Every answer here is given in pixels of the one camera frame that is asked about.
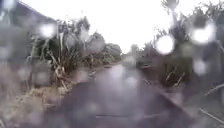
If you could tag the dark wet asphalt path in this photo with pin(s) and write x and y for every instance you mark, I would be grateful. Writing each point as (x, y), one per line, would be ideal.
(116, 100)

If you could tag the dark green bushes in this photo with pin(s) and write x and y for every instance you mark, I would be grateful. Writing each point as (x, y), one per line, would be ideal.
(176, 60)

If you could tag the dry straw ground strip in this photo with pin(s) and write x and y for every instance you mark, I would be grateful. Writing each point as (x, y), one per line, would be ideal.
(30, 103)

